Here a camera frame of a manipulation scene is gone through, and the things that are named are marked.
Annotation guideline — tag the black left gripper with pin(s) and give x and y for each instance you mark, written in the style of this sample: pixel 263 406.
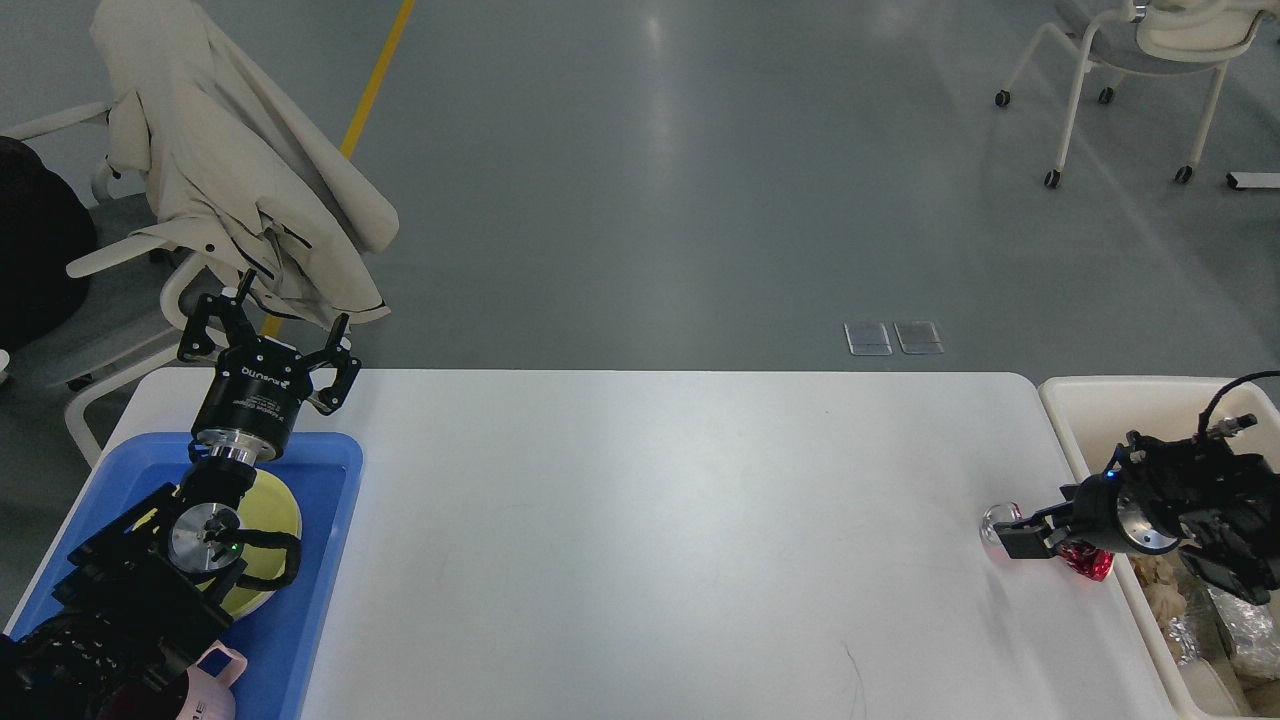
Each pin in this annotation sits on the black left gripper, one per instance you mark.
pixel 252 400

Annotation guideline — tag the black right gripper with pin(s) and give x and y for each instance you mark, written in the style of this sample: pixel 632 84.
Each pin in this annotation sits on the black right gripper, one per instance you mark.
pixel 1102 513

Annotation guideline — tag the red snack wrapper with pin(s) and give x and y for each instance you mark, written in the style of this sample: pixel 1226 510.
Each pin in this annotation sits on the red snack wrapper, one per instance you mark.
pixel 1081 556

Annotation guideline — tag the yellow plastic plate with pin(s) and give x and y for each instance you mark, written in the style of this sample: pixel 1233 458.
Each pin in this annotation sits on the yellow plastic plate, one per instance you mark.
pixel 271 506

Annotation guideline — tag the pink mug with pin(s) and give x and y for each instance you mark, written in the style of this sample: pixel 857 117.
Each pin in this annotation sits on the pink mug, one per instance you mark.
pixel 197 694

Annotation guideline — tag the white paper cup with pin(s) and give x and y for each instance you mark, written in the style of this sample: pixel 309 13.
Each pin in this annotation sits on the white paper cup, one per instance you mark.
pixel 1207 689

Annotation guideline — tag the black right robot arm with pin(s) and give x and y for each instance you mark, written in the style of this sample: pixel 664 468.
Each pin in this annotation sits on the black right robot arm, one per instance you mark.
pixel 1194 495

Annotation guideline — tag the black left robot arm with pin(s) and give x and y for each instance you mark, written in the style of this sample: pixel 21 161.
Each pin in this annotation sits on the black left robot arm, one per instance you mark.
pixel 144 599

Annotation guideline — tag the white waste bin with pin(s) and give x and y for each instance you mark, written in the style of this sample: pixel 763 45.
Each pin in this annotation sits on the white waste bin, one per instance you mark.
pixel 1092 413

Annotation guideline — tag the white office chair left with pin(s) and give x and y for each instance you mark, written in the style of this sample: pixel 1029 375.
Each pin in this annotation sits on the white office chair left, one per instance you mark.
pixel 139 295

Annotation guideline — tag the beige coat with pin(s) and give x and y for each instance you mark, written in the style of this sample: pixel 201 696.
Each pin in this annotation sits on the beige coat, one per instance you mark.
pixel 234 169

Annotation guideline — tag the pale green plate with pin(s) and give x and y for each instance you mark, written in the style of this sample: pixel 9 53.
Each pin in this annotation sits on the pale green plate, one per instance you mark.
pixel 241 602

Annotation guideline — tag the person in dark clothes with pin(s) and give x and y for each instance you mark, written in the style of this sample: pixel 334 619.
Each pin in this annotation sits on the person in dark clothes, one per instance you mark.
pixel 44 227

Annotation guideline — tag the blue plastic tray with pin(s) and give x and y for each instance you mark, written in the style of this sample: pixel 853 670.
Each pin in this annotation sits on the blue plastic tray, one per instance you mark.
pixel 279 639

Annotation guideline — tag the white chair background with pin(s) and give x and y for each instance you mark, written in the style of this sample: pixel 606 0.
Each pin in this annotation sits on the white chair background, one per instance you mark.
pixel 1144 38

